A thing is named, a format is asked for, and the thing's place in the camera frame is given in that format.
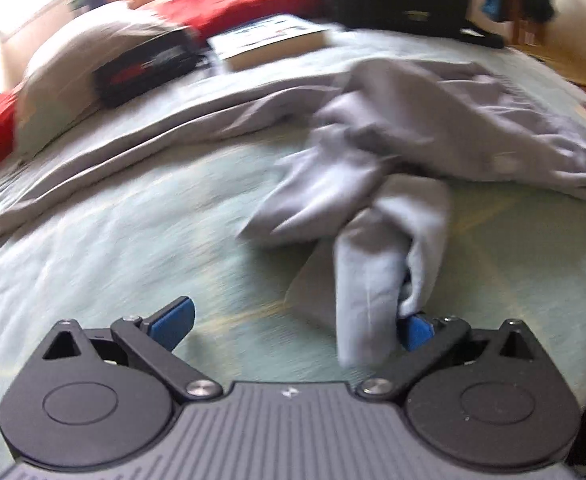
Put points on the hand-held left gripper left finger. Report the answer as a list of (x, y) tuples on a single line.
[(175, 320)]

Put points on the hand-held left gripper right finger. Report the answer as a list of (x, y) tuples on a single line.
[(418, 331)]

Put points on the grey pants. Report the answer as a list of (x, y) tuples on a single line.
[(373, 160)]

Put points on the black pouch with red print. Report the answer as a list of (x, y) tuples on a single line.
[(143, 67)]

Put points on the grey pillow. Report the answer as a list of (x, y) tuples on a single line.
[(63, 75)]

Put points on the thick paperback book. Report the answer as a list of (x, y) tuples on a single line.
[(268, 35)]

